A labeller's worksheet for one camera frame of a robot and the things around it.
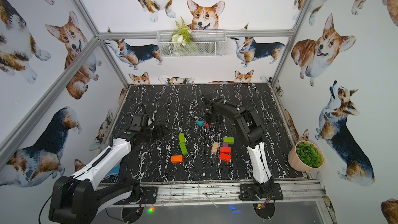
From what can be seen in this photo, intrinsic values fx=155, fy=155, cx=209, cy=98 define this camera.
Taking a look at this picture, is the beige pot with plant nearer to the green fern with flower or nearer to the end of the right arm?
the end of the right arm

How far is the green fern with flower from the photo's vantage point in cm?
82

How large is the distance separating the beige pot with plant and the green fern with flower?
2.64 feet

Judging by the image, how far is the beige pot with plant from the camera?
73cm
